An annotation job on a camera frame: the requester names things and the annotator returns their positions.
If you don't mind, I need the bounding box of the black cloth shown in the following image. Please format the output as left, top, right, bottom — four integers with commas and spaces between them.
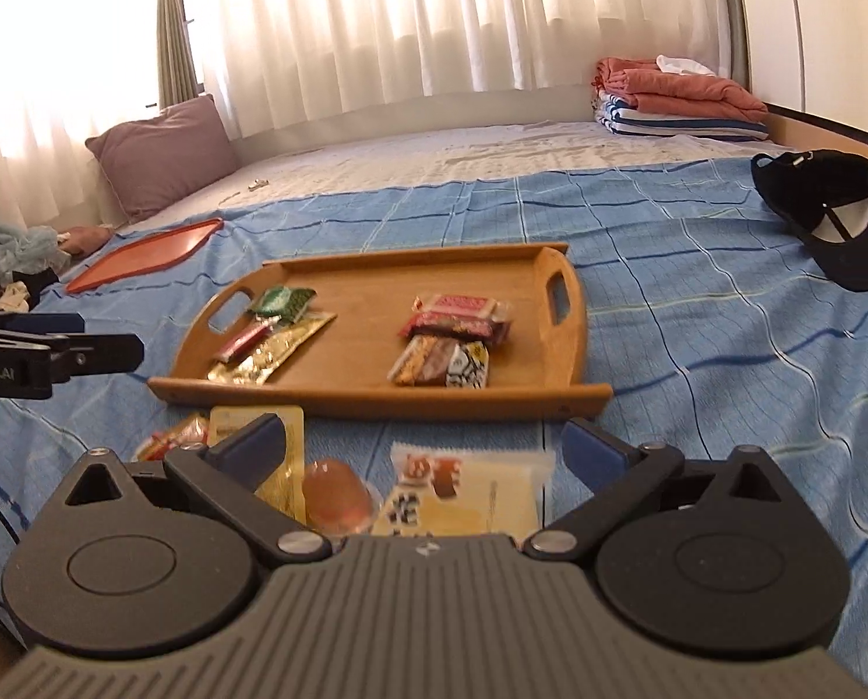
12, 269, 62, 307

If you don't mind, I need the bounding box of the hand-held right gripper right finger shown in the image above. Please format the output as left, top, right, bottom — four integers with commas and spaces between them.
521, 416, 806, 562

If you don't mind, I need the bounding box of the wooden tray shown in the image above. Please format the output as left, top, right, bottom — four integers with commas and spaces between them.
146, 242, 616, 421

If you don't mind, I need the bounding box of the small red snack stick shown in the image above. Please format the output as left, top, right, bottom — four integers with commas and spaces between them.
211, 320, 275, 365

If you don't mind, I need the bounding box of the red plastic tray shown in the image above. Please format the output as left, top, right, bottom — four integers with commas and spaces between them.
64, 217, 225, 296

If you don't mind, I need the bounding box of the white cloth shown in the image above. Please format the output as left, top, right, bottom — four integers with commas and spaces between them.
656, 53, 719, 80

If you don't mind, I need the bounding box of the purple pillow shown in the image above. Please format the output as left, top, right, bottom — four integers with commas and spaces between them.
84, 93, 242, 225

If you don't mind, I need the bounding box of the cream packet with brown print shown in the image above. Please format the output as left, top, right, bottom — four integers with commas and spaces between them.
372, 443, 558, 538

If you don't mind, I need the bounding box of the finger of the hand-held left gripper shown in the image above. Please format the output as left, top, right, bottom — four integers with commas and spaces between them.
44, 333, 146, 384
0, 309, 87, 351

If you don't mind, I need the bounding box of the folded salmon blanket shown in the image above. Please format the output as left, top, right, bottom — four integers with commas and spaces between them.
594, 57, 770, 125

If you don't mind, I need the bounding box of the brown and white snack packet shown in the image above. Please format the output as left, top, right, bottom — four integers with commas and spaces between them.
386, 335, 493, 389

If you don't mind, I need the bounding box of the red orange snack packet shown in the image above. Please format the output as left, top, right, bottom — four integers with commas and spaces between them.
134, 411, 213, 463

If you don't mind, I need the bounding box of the pink jelly cup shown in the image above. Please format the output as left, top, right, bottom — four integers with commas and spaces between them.
301, 457, 383, 536

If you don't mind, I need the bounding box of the green snack packet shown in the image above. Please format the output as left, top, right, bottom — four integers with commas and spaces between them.
248, 284, 317, 323

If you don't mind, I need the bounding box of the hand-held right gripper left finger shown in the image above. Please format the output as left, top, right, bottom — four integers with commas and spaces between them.
61, 411, 331, 569

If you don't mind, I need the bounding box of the pale blue cloth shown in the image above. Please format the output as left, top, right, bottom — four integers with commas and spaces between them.
0, 224, 60, 285

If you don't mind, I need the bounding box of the brown chocolate bar packet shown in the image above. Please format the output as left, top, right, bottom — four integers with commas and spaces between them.
403, 293, 515, 345

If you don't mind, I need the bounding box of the white wardrobe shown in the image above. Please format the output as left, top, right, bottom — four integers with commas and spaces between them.
740, 0, 868, 161

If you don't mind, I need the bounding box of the white curtain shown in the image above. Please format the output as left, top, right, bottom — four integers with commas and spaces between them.
0, 0, 741, 183

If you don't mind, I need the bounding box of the blue checked bedsheet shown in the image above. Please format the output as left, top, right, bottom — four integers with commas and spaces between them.
0, 153, 868, 671

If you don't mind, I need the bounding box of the dusty pink cloth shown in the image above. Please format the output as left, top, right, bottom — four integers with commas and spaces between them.
55, 224, 115, 257

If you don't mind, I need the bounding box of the white quilted mattress pad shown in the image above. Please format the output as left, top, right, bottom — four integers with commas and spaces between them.
139, 120, 770, 223

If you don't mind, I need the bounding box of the black cap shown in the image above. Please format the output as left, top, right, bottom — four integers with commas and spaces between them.
750, 149, 868, 292

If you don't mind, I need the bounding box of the yellow snack packet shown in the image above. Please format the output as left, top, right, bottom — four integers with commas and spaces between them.
207, 404, 308, 529
207, 309, 338, 387

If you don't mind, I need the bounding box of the folded blue striped blanket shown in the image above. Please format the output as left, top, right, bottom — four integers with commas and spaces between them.
592, 91, 771, 143

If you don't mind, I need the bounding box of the olive curtain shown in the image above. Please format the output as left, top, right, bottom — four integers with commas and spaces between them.
718, 0, 756, 89
150, 0, 202, 112

